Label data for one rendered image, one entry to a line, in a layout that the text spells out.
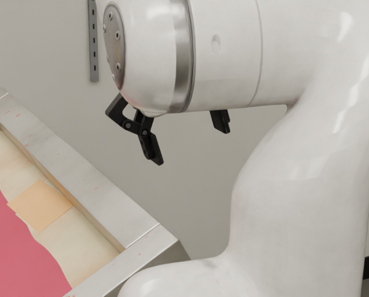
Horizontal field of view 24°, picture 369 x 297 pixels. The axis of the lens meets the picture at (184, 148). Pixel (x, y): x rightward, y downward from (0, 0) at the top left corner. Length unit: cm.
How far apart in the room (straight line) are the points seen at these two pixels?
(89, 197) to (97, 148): 237
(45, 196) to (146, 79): 49
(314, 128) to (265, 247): 8
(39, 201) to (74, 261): 15
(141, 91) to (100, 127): 269
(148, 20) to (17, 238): 48
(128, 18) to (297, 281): 18
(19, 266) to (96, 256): 10
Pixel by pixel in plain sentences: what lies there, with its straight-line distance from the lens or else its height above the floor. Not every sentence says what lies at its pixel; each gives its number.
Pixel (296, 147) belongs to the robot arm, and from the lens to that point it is 49.
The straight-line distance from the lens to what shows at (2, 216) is 99.
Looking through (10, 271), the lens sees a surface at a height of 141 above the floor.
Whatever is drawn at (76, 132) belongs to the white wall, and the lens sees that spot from 316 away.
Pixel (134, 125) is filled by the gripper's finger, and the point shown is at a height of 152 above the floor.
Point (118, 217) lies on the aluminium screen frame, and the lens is 78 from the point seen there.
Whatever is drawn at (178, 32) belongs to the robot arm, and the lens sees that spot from 49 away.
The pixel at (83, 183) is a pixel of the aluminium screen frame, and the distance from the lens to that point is 87.
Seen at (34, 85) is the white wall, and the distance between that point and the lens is 307.
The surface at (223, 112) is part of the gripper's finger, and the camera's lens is 102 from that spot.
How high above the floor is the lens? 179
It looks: 18 degrees down
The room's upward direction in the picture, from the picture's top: straight up
